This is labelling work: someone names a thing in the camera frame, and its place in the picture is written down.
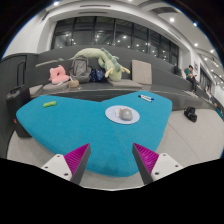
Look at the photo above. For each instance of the grey backpack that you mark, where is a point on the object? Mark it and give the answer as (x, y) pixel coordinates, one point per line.
(80, 68)

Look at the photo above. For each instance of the grey upright square cushion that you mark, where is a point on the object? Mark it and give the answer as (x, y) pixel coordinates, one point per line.
(141, 72)

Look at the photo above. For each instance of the dark blue patterned bag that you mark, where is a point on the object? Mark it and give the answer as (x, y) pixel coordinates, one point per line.
(97, 75)

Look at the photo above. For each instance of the green dragon plush toy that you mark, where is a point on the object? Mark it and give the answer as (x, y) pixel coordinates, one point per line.
(113, 68)

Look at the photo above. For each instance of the grey and white computer mouse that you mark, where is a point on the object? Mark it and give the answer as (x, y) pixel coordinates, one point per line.
(125, 114)

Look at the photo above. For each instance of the black suitcase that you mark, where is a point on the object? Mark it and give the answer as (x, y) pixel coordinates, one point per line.
(18, 106)

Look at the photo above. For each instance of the dark glass window wall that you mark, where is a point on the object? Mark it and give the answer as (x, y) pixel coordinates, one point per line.
(113, 33)

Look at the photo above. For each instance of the person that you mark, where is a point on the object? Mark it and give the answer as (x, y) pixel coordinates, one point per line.
(177, 69)
(190, 76)

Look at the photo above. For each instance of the pink plush cushion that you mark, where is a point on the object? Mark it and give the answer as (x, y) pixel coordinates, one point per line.
(59, 75)

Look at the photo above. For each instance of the white marker with black cap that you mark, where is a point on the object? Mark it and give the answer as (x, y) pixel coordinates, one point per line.
(144, 99)

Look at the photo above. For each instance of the small green eraser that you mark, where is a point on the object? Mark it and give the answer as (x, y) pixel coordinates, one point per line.
(49, 104)

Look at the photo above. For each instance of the white marker with blue cap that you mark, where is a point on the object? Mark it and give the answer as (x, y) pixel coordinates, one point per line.
(149, 97)

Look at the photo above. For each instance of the black bag on floor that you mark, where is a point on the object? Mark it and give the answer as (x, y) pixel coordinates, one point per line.
(190, 114)

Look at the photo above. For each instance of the tan woven hat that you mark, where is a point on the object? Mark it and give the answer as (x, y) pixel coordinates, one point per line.
(73, 84)

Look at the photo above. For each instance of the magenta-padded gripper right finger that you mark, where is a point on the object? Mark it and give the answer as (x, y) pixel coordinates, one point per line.
(146, 158)

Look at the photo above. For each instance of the grey flat seat cushion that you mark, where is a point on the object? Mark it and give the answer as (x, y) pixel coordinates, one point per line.
(55, 87)
(36, 90)
(125, 83)

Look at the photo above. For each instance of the round light blue mouse pad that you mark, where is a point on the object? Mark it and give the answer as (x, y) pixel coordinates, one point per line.
(111, 115)

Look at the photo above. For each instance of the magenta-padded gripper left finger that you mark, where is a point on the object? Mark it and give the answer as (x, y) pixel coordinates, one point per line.
(77, 159)

